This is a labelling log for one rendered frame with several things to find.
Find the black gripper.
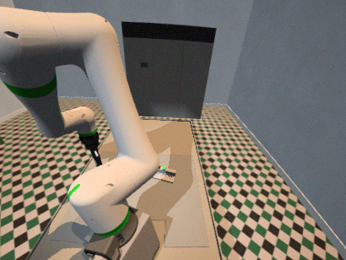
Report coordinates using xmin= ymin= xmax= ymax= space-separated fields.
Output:
xmin=84 ymin=140 xmax=102 ymax=167

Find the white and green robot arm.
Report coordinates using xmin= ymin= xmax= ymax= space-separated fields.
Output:
xmin=0 ymin=7 xmax=159 ymax=260

